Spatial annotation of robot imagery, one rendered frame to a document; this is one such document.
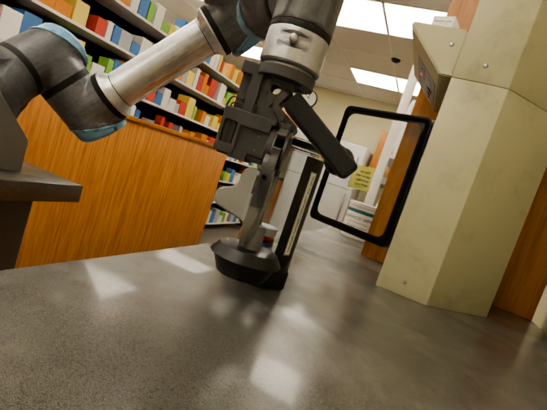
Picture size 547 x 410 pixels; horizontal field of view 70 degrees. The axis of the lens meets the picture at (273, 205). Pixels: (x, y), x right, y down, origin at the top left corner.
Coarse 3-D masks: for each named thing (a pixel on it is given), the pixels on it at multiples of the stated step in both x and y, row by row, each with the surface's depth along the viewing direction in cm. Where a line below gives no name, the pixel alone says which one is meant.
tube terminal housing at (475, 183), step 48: (480, 0) 80; (528, 0) 77; (480, 48) 80; (528, 48) 78; (480, 96) 80; (528, 96) 81; (432, 144) 83; (480, 144) 80; (528, 144) 84; (432, 192) 83; (480, 192) 81; (528, 192) 87; (432, 240) 82; (480, 240) 84; (384, 288) 86; (432, 288) 82; (480, 288) 88
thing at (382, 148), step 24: (360, 120) 128; (384, 120) 122; (360, 144) 126; (384, 144) 121; (408, 144) 116; (360, 168) 125; (384, 168) 119; (336, 192) 129; (360, 192) 124; (384, 192) 118; (336, 216) 128; (360, 216) 123; (384, 216) 117
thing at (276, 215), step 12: (288, 156) 56; (300, 156) 56; (312, 156) 57; (288, 168) 56; (300, 168) 56; (288, 180) 57; (276, 192) 57; (288, 192) 57; (276, 204) 57; (288, 204) 57; (276, 216) 57; (276, 228) 57; (264, 240) 57; (276, 240) 58
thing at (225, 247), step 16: (224, 240) 48; (256, 240) 48; (224, 256) 45; (240, 256) 45; (256, 256) 46; (272, 256) 48; (224, 272) 46; (240, 272) 46; (256, 272) 46; (272, 272) 46
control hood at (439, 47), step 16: (416, 32) 85; (432, 32) 83; (448, 32) 82; (464, 32) 81; (416, 48) 92; (432, 48) 83; (448, 48) 82; (416, 64) 103; (432, 64) 84; (448, 64) 82; (448, 80) 84
